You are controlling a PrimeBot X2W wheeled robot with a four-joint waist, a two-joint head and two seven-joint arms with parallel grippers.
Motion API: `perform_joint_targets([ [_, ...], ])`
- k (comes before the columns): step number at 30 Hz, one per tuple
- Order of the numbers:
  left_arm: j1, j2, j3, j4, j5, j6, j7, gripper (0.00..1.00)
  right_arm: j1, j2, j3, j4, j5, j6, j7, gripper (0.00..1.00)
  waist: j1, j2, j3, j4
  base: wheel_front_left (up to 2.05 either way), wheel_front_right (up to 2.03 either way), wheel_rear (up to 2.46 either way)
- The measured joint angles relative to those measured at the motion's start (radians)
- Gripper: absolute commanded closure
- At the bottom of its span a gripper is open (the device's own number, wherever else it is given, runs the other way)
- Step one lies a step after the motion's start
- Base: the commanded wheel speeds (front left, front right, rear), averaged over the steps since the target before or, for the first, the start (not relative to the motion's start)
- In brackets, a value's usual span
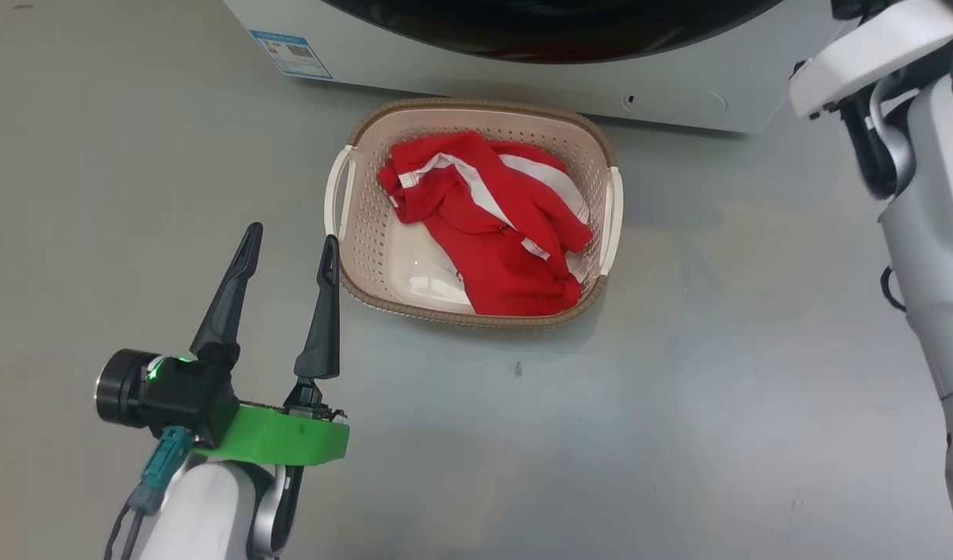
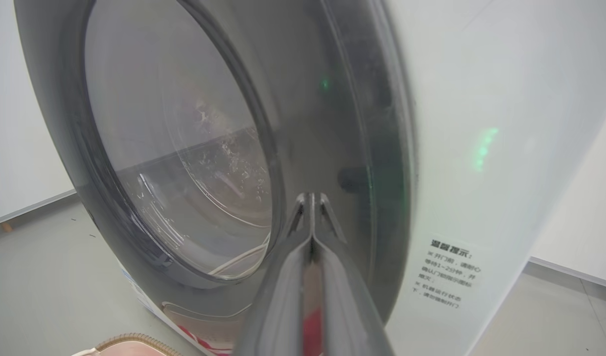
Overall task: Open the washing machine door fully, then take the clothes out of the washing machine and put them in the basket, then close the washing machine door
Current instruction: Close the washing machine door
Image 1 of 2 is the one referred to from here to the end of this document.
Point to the washing machine glass door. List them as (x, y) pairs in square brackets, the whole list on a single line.
[(554, 27)]

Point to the white front-load washing machine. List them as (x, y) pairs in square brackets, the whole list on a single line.
[(445, 74)]

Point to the round drain filter cover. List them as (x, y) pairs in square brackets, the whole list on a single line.
[(678, 101)]

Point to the blue energy label sticker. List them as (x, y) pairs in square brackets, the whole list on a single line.
[(291, 54)]

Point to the cream perforated basket brown rim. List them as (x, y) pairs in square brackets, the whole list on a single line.
[(367, 233)]

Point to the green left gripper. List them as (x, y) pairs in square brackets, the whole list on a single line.
[(289, 439)]

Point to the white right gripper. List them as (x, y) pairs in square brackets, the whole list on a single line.
[(881, 50)]

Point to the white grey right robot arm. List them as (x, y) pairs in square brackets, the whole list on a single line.
[(935, 272)]

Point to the red and white garment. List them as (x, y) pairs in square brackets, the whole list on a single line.
[(499, 249)]

